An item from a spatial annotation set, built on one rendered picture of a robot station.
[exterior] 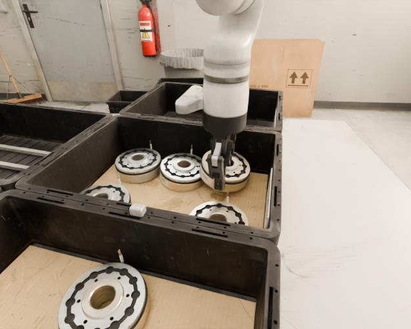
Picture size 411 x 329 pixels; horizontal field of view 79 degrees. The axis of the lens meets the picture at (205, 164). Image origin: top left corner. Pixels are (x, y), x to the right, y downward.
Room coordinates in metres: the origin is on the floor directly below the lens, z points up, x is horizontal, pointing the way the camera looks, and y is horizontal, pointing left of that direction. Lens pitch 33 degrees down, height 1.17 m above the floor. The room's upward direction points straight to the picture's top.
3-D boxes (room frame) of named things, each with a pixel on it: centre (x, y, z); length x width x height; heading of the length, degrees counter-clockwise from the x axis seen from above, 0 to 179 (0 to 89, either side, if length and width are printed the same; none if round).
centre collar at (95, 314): (0.17, 0.12, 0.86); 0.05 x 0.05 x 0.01
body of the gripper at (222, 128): (0.40, -0.03, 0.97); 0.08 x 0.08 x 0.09
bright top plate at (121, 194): (0.35, 0.19, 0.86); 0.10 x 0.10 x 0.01
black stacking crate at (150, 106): (0.68, -0.01, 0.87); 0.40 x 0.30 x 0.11; 75
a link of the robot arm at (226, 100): (0.41, -0.01, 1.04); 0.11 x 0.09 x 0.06; 74
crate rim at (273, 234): (0.39, 0.07, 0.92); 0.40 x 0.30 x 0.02; 75
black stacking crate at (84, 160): (0.39, 0.07, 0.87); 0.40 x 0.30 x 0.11; 75
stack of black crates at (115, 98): (2.07, 0.59, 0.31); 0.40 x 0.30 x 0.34; 86
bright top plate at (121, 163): (0.49, 0.15, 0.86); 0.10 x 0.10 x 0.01
